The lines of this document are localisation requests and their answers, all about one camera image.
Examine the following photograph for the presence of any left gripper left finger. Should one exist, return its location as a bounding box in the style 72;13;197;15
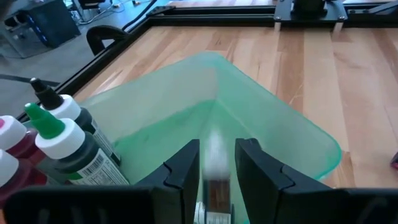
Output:
2;139;201;224

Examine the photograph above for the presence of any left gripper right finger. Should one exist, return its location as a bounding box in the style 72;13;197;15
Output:
234;138;398;224

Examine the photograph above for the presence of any green food coloring bottle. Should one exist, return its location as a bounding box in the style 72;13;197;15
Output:
24;102;130;187

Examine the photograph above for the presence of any black food coloring bottle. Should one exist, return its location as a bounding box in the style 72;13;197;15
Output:
29;77;122;166

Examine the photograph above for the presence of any green translucent plastic tray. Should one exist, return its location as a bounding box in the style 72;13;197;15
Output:
23;51;343;224

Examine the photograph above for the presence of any black computer tower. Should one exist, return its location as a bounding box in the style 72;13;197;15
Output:
24;0;81;49

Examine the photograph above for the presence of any black aluminium table frame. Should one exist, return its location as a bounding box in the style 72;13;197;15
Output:
15;0;398;124

